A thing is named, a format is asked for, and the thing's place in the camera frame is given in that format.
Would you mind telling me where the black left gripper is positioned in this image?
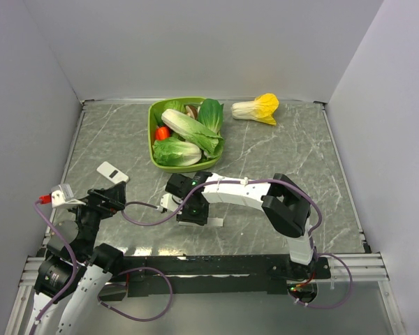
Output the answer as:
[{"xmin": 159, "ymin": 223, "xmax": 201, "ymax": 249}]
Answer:
[{"xmin": 64, "ymin": 179, "xmax": 125, "ymax": 258}]

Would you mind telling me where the slim white remote control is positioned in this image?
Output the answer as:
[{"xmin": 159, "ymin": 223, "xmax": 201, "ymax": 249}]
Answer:
[{"xmin": 207, "ymin": 218, "xmax": 223, "ymax": 228}]

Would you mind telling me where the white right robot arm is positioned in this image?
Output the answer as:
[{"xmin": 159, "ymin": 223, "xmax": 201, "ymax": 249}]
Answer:
[{"xmin": 160, "ymin": 171, "xmax": 316, "ymax": 278}]

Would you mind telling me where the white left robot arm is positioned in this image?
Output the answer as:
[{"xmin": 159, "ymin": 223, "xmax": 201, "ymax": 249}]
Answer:
[{"xmin": 25, "ymin": 181, "xmax": 126, "ymax": 334}]

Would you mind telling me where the wide white remote control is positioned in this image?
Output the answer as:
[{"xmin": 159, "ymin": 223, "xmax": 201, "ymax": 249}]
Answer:
[{"xmin": 96, "ymin": 161, "xmax": 130, "ymax": 184}]

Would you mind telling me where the green plastic bowl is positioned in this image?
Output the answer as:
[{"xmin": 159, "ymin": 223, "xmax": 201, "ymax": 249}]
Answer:
[{"xmin": 147, "ymin": 97, "xmax": 223, "ymax": 173}]

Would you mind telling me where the white green cabbage toy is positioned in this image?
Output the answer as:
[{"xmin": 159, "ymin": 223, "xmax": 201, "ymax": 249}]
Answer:
[{"xmin": 153, "ymin": 137, "xmax": 202, "ymax": 167}]

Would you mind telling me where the orange pepper toy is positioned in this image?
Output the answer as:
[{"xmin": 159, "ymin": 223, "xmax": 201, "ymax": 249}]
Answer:
[{"xmin": 155, "ymin": 126, "xmax": 170, "ymax": 141}]

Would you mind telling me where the green bok choy toy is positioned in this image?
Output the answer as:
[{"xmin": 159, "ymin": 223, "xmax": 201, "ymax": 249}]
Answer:
[{"xmin": 197, "ymin": 98, "xmax": 223, "ymax": 134}]

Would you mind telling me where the brown mushroom toy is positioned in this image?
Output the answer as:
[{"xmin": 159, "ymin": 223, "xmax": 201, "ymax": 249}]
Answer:
[{"xmin": 185, "ymin": 105, "xmax": 198, "ymax": 119}]

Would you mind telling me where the green leafy lettuce toy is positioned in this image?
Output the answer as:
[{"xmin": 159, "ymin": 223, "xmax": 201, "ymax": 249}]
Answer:
[{"xmin": 154, "ymin": 100, "xmax": 186, "ymax": 127}]

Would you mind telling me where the yellow napa cabbage toy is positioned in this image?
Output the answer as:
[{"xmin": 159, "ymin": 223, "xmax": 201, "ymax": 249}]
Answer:
[{"xmin": 231, "ymin": 93, "xmax": 279, "ymax": 126}]

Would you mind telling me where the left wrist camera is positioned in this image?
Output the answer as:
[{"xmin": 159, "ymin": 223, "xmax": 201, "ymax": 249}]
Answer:
[{"xmin": 39, "ymin": 184, "xmax": 86, "ymax": 209}]

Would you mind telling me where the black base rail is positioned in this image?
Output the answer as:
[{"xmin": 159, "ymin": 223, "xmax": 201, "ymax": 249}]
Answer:
[{"xmin": 110, "ymin": 254, "xmax": 331, "ymax": 297}]

